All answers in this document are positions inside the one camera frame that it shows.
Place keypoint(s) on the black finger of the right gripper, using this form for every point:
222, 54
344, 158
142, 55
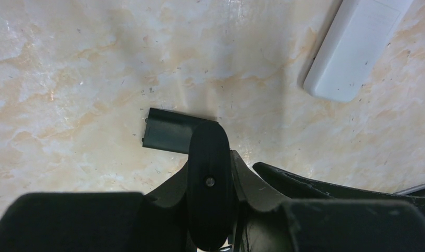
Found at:
295, 186

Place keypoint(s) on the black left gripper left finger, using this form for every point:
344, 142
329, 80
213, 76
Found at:
89, 222

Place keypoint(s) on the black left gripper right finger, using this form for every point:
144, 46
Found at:
271, 221

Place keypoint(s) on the black battery cover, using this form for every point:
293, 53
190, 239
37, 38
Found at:
169, 131

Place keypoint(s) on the white remote control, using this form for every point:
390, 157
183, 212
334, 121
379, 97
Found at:
354, 42

